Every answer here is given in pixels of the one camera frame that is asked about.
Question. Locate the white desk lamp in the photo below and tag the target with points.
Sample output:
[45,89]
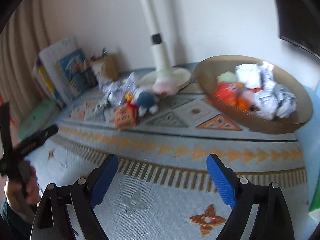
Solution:
[160,53]

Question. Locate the blue cover book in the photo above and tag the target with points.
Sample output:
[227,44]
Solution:
[73,68]

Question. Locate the blue white plush toy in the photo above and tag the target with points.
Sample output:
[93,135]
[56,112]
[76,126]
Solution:
[144,100]

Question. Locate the orange mandarin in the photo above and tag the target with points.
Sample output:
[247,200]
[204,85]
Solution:
[244,104]

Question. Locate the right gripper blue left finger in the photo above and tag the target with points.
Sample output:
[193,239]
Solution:
[52,220]

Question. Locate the pastel dango plush skewer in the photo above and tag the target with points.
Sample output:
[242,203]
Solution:
[230,77]

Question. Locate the green notebook stack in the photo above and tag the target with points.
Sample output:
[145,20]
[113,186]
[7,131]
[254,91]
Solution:
[41,117]

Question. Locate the paper ball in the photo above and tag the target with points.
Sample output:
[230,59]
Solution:
[115,91]
[249,75]

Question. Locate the person's left hand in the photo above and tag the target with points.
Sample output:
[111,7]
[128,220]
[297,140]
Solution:
[13,188]

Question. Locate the black mesh pen holder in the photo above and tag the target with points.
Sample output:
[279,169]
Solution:
[90,78]

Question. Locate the green plastic package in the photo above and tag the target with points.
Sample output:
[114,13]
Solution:
[314,211]

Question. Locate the gold ribbed bowl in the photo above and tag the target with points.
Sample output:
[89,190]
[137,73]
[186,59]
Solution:
[207,71]

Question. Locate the patterned blue woven mat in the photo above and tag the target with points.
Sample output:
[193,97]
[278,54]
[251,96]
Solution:
[162,189]

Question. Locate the tan cylindrical pen holder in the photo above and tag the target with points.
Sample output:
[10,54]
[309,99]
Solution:
[104,67]

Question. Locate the pink plush at lamp base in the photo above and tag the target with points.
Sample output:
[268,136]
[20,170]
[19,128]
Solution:
[165,85]

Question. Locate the beige curtain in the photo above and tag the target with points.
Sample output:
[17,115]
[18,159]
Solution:
[23,37]

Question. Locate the dark monitor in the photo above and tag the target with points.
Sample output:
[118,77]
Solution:
[299,23]

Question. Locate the paper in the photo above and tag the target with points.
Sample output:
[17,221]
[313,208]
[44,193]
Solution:
[264,100]
[286,101]

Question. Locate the red snack bag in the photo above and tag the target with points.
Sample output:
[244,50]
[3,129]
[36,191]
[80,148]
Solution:
[229,92]

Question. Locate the paper ball back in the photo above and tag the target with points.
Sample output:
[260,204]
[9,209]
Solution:
[115,91]

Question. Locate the tall white workbook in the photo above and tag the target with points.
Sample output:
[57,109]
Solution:
[50,58]

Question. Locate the yellow cover book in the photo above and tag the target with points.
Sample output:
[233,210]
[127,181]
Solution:
[42,78]

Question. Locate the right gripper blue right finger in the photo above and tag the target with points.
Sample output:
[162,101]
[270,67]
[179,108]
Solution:
[273,219]

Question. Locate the crumpled paper ball in bowl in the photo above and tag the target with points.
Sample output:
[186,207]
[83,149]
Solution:
[249,75]

